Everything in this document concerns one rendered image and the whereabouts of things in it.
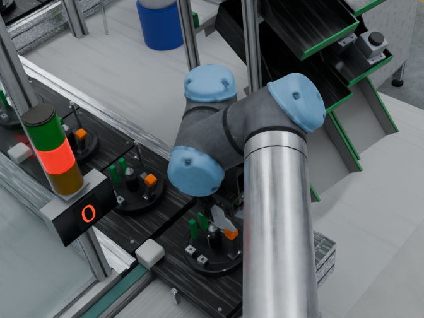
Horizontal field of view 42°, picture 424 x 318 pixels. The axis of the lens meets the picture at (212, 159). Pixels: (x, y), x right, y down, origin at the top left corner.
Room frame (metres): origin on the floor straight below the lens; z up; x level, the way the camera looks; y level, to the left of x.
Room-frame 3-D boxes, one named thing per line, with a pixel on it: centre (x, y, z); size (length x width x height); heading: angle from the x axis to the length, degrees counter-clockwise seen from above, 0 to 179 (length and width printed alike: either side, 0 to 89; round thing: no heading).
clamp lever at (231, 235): (0.65, -0.01, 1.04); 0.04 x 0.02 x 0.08; 41
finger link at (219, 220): (0.63, 0.00, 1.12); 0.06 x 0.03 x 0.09; 41
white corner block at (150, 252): (0.70, 0.16, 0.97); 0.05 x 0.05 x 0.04; 41
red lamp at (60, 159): (0.65, 0.24, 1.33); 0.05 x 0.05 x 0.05
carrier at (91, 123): (1.07, 0.35, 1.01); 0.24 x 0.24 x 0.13; 41
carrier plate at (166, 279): (0.69, 0.02, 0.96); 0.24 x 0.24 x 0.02; 41
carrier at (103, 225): (0.88, 0.19, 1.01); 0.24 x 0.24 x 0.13; 41
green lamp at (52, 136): (0.65, 0.24, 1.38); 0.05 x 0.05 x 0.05
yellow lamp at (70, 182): (0.65, 0.24, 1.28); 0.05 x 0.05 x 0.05
